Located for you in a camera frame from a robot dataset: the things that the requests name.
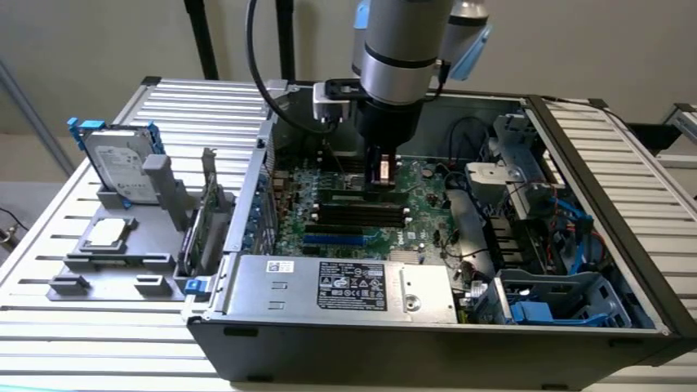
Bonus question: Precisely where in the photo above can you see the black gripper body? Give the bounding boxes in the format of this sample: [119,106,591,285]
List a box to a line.
[354,97,421,149]

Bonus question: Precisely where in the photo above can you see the green RAM stick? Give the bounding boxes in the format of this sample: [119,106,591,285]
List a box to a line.
[317,188,410,206]

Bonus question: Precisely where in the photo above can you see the black RAM slot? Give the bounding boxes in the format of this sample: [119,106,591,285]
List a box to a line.
[315,202,407,214]
[314,215,406,229]
[314,208,407,221]

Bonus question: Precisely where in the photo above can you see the black expansion slot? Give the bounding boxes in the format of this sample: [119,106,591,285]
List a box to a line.
[302,223,365,238]

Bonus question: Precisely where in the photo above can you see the blue expansion slot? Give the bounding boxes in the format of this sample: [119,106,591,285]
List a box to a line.
[301,233,367,247]

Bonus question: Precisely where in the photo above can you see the CPU socket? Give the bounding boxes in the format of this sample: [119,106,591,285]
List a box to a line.
[319,152,367,188]

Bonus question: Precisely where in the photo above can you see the green motherboard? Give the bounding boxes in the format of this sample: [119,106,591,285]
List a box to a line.
[270,151,494,283]

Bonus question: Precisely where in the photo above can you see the grey plastic fan shroud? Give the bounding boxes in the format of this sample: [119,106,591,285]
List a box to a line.
[444,189,495,283]

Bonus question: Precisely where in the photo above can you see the grey metal disk bay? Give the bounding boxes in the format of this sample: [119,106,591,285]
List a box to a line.
[463,113,551,220]

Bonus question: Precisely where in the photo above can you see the silver chipset heatsink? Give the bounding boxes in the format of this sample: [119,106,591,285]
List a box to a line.
[387,250,425,267]

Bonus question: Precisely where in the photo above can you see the black stand pole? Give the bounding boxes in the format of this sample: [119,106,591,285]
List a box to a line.
[273,0,298,81]
[182,0,219,81]

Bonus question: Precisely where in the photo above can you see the black case fan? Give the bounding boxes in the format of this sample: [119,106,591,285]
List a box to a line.
[484,215,547,275]

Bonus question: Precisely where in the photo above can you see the black power supply label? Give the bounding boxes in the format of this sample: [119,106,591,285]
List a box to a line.
[315,261,387,313]

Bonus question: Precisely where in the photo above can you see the silver power supply unit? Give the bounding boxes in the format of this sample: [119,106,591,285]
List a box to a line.
[221,254,459,326]

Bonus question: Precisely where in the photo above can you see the green graphics card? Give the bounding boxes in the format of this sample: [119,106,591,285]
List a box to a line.
[174,147,225,279]

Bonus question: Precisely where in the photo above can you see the blue case latch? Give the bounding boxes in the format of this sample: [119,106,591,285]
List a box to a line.
[183,276,211,296]

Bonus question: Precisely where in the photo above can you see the grey disk cage blue trays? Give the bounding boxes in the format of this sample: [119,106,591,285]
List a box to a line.
[491,266,636,328]

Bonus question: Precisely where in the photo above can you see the black open PC case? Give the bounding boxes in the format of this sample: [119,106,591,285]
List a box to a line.
[182,78,683,390]

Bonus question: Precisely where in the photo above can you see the grey parts rack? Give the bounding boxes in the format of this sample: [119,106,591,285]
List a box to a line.
[45,154,235,304]

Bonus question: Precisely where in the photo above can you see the silver CPU chip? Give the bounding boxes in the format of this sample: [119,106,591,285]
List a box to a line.
[87,218,138,247]

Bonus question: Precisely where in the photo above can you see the slatted metal side table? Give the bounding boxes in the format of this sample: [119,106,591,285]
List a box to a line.
[651,101,697,169]

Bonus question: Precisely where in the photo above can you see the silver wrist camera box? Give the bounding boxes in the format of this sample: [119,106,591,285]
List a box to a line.
[311,82,350,123]

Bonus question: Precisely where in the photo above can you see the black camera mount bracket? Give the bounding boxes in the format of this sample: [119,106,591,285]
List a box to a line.
[323,78,371,102]

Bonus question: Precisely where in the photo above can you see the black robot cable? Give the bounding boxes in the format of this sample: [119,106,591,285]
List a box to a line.
[242,0,339,135]

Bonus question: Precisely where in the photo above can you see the blue data wire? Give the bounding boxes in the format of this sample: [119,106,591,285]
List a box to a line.
[547,194,595,289]

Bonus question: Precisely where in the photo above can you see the thin black table cable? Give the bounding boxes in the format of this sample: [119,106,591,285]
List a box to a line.
[540,95,658,158]

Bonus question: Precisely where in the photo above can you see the hard disk with blue bracket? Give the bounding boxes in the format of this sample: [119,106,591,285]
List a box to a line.
[66,117,165,206]

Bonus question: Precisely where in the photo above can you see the black cable with connector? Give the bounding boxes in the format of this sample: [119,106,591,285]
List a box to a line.
[0,207,31,247]

